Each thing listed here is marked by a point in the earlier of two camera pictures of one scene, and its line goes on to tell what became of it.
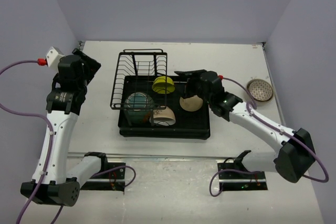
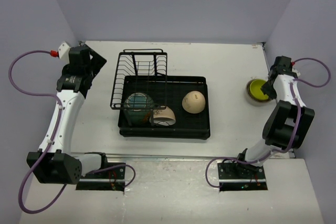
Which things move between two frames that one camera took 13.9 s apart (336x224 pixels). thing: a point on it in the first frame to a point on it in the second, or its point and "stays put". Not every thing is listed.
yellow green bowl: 164,85 to 255,86
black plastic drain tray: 156,107 stays put
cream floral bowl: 163,116 stays put
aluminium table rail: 157,157 stays put
